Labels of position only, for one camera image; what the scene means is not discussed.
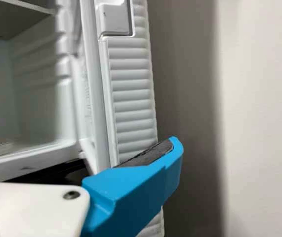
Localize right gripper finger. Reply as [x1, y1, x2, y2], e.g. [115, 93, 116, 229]
[81, 135, 185, 237]

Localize incubator door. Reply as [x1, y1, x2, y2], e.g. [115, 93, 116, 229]
[78, 0, 168, 237]

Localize white incubator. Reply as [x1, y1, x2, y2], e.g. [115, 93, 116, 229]
[0, 0, 88, 183]

